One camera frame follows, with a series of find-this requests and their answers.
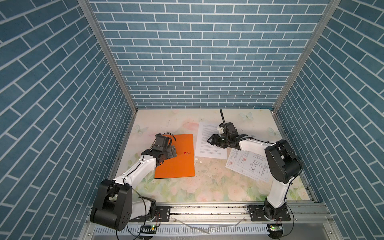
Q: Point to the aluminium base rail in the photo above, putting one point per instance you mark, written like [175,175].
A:
[309,221]

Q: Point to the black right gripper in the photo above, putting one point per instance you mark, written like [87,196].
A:
[214,140]

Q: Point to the technical drawing sheet lower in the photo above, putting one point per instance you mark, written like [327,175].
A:
[251,165]

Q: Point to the aluminium corner post left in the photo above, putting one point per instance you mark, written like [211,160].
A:
[92,20]

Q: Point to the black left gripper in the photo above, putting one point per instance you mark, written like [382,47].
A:
[170,154]

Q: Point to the aluminium corner post right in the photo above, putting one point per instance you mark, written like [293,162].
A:
[317,32]

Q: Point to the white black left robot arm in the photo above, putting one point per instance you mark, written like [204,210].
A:
[114,206]

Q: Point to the white cable duct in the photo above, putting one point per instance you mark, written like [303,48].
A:
[182,230]

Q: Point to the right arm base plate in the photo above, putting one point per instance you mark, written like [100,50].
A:
[259,213]

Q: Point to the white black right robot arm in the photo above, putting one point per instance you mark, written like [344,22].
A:
[283,163]

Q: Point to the aluminium corner post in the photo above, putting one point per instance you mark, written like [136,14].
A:
[92,20]
[317,32]

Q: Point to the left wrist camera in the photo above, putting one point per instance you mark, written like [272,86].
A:
[162,141]

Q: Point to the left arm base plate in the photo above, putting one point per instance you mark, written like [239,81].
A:
[153,212]

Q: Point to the orange file folder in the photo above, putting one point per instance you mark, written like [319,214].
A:
[183,165]

